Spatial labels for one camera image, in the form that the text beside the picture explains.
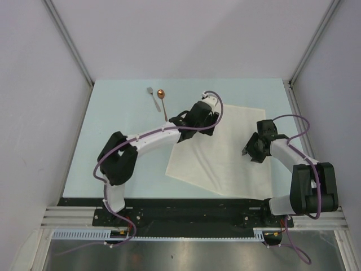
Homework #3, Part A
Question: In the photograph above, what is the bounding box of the right aluminium frame post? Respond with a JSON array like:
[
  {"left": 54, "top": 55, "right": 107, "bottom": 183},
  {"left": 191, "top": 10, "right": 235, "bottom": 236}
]
[{"left": 290, "top": 0, "right": 341, "bottom": 85}]

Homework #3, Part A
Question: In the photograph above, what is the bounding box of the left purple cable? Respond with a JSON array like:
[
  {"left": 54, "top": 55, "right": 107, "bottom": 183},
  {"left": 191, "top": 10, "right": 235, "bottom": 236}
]
[{"left": 56, "top": 90, "right": 225, "bottom": 255}]

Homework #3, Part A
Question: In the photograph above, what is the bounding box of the purple cable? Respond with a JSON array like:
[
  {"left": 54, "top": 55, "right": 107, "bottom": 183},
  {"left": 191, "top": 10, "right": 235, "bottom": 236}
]
[
  {"left": 56, "top": 90, "right": 225, "bottom": 255},
  {"left": 273, "top": 114, "right": 322, "bottom": 265}
]

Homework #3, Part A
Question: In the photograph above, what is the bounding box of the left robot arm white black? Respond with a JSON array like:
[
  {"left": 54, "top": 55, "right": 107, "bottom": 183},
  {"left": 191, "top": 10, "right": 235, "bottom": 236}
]
[{"left": 93, "top": 100, "right": 224, "bottom": 226}]

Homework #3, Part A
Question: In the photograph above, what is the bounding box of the aluminium frame post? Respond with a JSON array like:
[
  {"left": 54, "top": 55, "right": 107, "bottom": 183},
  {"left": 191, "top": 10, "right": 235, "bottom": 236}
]
[
  {"left": 41, "top": 0, "right": 95, "bottom": 87},
  {"left": 290, "top": 0, "right": 341, "bottom": 85}
]

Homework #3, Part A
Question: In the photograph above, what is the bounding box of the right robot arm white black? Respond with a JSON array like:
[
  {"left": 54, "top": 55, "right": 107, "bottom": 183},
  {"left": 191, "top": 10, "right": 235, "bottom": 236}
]
[{"left": 242, "top": 119, "right": 339, "bottom": 226}]

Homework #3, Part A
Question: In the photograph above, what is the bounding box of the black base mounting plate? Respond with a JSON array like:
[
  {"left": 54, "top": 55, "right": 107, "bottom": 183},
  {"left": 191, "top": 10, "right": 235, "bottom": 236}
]
[{"left": 58, "top": 198, "right": 294, "bottom": 229}]

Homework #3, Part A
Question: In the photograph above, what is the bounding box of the copper spoon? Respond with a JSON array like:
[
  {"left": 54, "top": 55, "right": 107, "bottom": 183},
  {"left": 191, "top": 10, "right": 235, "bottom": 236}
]
[{"left": 157, "top": 89, "right": 168, "bottom": 121}]

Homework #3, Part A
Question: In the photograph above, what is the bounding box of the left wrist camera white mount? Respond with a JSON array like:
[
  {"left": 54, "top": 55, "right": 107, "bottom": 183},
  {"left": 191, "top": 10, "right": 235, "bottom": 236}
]
[{"left": 201, "top": 92, "right": 219, "bottom": 110}]

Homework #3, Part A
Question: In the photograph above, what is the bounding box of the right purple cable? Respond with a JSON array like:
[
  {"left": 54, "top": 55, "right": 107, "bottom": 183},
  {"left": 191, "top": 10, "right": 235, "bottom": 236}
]
[{"left": 273, "top": 114, "right": 322, "bottom": 265}]

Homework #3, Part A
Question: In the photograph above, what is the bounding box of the white slotted cable duct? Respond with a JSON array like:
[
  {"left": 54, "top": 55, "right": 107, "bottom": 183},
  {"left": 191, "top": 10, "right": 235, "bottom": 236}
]
[{"left": 51, "top": 229, "right": 275, "bottom": 243}]

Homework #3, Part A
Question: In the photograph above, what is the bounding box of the white cloth napkin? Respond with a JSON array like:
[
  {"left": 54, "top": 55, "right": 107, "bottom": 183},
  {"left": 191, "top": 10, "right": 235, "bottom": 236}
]
[{"left": 166, "top": 105, "right": 272, "bottom": 200}]

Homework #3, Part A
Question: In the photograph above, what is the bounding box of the left aluminium frame post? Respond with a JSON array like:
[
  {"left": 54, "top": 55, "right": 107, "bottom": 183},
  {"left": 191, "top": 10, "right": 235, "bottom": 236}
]
[{"left": 41, "top": 0, "right": 95, "bottom": 87}]

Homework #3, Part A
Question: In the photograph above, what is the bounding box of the silver fork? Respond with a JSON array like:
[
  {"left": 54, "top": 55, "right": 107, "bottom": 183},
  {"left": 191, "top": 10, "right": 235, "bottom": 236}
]
[{"left": 147, "top": 87, "right": 161, "bottom": 112}]

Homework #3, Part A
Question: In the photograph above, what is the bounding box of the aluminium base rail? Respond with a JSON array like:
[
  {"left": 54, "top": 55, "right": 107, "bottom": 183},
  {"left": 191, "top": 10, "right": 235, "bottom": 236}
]
[{"left": 41, "top": 207, "right": 98, "bottom": 228}]

